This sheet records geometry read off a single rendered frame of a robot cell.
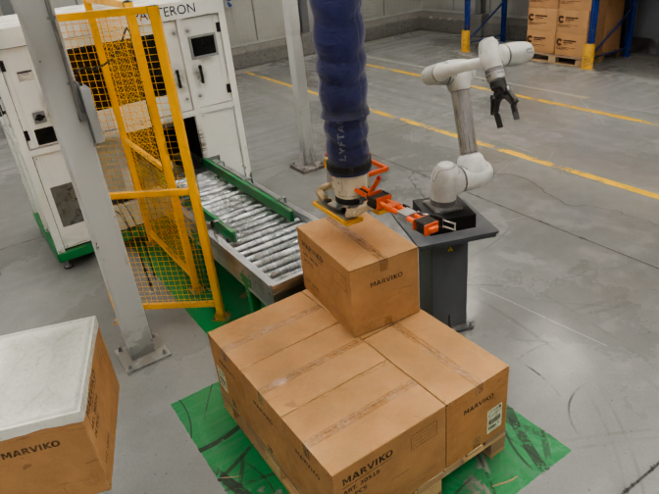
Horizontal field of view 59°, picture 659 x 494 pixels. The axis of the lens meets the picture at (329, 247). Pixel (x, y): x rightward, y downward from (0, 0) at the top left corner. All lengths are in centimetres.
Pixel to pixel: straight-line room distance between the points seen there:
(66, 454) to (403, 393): 137
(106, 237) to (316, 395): 166
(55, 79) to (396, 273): 201
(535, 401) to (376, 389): 111
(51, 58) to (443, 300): 260
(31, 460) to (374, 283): 162
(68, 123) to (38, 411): 168
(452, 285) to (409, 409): 132
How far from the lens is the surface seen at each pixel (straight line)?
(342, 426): 257
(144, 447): 352
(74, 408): 227
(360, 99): 275
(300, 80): 645
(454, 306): 385
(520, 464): 319
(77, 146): 350
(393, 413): 261
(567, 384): 365
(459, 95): 357
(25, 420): 231
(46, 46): 340
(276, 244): 400
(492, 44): 305
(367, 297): 292
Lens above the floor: 239
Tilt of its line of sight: 29 degrees down
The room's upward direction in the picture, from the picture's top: 6 degrees counter-clockwise
